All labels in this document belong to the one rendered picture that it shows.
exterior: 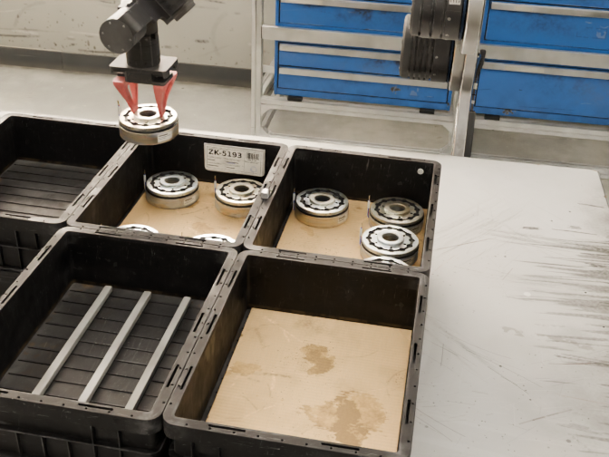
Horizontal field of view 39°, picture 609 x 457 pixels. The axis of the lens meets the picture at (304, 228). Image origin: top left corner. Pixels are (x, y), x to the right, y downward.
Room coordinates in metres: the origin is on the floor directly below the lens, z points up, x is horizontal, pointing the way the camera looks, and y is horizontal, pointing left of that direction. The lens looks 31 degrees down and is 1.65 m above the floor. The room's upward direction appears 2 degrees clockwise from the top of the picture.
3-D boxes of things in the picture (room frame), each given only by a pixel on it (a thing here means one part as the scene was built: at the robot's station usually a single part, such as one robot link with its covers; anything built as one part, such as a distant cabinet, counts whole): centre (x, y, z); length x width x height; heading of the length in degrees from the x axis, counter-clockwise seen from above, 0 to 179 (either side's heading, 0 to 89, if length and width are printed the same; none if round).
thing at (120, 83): (1.39, 0.30, 1.09); 0.07 x 0.07 x 0.09; 79
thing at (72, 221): (1.37, 0.22, 0.92); 0.40 x 0.30 x 0.02; 171
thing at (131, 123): (1.39, 0.28, 1.04); 0.10 x 0.10 x 0.01
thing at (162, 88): (1.39, 0.27, 1.09); 0.07 x 0.07 x 0.09; 79
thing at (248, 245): (1.32, -0.08, 0.92); 0.40 x 0.30 x 0.02; 171
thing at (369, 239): (1.30, -0.15, 0.86); 0.10 x 0.10 x 0.01
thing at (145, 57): (1.39, 0.29, 1.16); 0.10 x 0.07 x 0.07; 79
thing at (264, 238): (1.32, -0.08, 0.87); 0.40 x 0.30 x 0.11; 171
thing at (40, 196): (1.41, 0.51, 0.87); 0.40 x 0.30 x 0.11; 171
